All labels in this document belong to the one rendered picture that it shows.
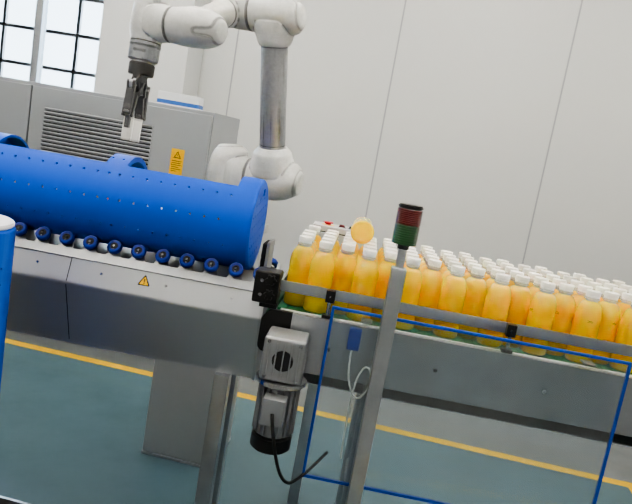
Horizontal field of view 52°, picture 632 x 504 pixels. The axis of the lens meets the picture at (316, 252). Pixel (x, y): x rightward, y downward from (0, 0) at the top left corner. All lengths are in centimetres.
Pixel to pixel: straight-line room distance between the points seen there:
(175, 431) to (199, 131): 165
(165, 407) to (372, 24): 309
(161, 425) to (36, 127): 199
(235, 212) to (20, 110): 242
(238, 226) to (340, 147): 292
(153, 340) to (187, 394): 70
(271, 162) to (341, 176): 228
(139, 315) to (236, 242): 38
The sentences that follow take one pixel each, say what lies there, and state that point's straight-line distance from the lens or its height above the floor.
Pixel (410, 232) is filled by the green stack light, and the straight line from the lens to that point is 160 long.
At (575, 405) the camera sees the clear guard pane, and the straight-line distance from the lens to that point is 190.
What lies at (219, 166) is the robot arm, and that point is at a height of 122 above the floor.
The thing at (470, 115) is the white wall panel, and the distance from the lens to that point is 472.
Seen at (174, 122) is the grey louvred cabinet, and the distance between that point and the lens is 370.
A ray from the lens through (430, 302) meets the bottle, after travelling 187.
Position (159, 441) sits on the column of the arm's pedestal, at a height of 7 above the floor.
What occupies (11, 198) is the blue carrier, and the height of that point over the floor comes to 106.
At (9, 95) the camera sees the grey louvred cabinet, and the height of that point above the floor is 135.
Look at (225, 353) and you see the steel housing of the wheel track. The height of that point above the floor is 70.
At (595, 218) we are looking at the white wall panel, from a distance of 486.
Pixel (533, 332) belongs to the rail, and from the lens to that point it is 188.
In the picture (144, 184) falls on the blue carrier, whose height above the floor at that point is 117.
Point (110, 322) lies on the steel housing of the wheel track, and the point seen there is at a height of 73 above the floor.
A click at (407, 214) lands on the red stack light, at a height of 124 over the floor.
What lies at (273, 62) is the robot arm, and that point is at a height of 163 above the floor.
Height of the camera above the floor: 136
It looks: 9 degrees down
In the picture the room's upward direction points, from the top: 10 degrees clockwise
